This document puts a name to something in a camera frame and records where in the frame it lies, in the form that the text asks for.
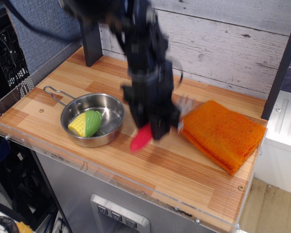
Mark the silver dispenser button panel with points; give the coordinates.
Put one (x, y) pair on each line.
(108, 216)

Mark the dark grey left post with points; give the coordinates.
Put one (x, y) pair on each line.
(91, 43)

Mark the silver metal pan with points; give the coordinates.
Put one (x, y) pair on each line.
(112, 110)

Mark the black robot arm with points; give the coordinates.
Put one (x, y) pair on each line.
(135, 25)

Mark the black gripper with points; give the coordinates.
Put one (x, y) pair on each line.
(150, 96)

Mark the white side appliance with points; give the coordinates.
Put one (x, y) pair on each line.
(274, 163)

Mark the toy corn cob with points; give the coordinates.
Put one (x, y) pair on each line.
(86, 124)

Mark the black plastic crate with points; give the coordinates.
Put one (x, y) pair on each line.
(13, 67)

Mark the yellow object bottom left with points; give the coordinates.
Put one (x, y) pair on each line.
(23, 228)

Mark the dark grey post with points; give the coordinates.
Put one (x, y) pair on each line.
(278, 81)
(91, 43)

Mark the orange cloth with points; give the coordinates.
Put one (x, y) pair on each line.
(226, 137)

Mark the red handled metal fork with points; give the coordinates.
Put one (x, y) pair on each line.
(144, 135)

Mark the dark grey right post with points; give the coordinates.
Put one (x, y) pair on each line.
(278, 81)

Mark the stainless steel toy cabinet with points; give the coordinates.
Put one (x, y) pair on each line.
(73, 189)

